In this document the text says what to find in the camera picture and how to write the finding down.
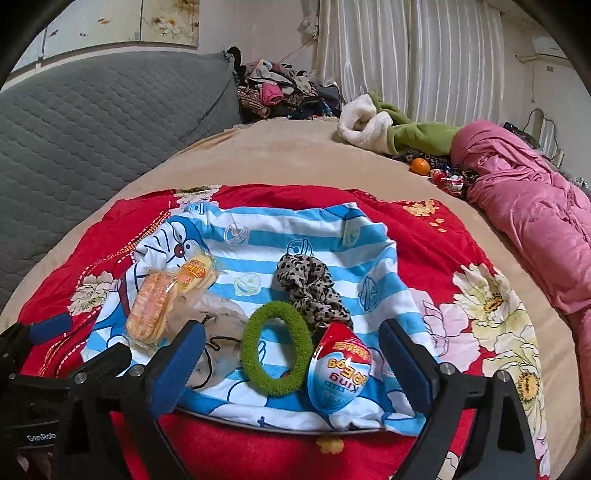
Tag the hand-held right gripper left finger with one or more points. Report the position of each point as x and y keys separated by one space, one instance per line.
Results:
x=178 y=364

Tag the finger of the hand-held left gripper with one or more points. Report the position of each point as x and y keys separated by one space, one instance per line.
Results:
x=108 y=357
x=48 y=331

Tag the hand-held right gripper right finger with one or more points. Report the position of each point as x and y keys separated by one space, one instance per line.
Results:
x=408 y=364

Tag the sheer beige scrunchie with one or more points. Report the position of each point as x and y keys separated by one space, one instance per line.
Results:
x=221 y=323

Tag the clear packet of orange crackers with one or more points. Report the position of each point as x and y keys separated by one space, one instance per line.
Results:
x=147 y=309

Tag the red and blue egg toy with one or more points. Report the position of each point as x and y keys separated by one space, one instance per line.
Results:
x=337 y=378

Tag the cracker packet with red label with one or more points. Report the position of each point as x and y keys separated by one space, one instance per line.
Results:
x=196 y=272

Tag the brown tray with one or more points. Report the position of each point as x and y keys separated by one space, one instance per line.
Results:
x=300 y=430

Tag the leopard print scrunchie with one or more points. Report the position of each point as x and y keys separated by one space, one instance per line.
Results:
x=304 y=286

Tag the red floral blanket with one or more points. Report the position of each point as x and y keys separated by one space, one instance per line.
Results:
x=258 y=452

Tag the blue striped cartoon cloth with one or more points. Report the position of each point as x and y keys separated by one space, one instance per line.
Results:
x=277 y=230

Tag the red white patterned pouch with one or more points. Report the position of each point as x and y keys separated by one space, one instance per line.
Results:
x=445 y=181

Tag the grey quilted headboard cover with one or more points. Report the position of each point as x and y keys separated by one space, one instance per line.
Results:
x=92 y=138

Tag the orange fruit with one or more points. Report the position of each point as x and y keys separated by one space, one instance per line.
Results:
x=419 y=166

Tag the pink quilt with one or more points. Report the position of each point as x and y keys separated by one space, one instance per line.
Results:
x=517 y=194

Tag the green and white plush garment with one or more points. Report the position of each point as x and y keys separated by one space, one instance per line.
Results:
x=364 y=124

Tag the arched white mirror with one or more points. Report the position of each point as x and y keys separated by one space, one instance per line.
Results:
x=547 y=134

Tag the pile of clothes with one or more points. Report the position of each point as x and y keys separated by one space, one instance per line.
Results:
x=277 y=92

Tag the white sheer curtain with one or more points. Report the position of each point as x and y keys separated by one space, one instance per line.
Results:
x=438 y=60

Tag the cream drape curtain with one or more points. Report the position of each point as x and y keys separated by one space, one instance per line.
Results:
x=318 y=41

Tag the white air conditioner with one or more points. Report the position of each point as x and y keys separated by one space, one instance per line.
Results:
x=549 y=46

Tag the floral painted wall panel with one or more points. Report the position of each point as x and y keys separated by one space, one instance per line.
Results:
x=115 y=23

